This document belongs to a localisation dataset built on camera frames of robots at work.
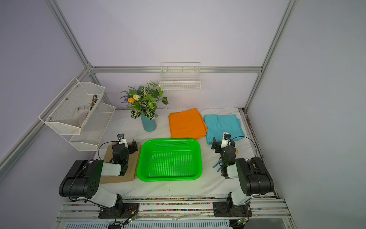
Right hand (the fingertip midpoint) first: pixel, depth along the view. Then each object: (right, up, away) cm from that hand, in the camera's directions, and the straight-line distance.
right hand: (221, 139), depth 93 cm
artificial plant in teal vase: (-48, +23, -12) cm, 55 cm away
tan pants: (-56, -15, -8) cm, 59 cm away
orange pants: (-23, +10, +18) cm, 31 cm away
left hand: (-64, -2, +1) cm, 64 cm away
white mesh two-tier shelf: (-84, +16, -16) cm, 87 cm away
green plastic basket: (-34, -14, 0) cm, 37 cm away
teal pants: (0, +9, +15) cm, 17 cm away
